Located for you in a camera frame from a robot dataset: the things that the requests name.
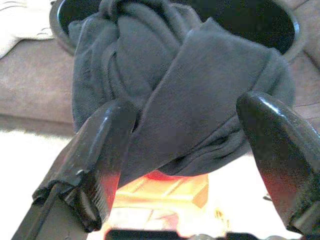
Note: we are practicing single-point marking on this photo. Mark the black garment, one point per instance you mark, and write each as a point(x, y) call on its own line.
point(187, 100)

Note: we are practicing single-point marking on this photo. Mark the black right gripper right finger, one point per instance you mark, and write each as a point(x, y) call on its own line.
point(287, 162)

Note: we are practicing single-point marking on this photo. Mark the red plastic stool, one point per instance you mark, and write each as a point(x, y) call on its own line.
point(160, 180)

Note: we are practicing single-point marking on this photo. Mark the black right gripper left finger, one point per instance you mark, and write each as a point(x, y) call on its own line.
point(100, 150)

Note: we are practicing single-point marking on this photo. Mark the black bucket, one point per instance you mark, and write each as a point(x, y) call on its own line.
point(250, 25)

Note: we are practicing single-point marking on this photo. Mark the grey Totoro plush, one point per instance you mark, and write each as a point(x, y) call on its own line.
point(20, 25)

